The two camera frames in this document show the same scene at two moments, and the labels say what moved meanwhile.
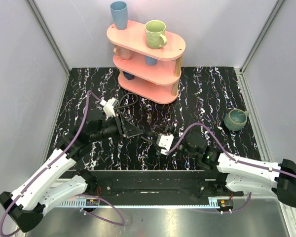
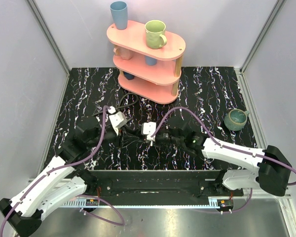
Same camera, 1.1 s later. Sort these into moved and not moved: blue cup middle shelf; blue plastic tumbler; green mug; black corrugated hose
Moved: black corrugated hose
Not moved: blue plastic tumbler; green mug; blue cup middle shelf
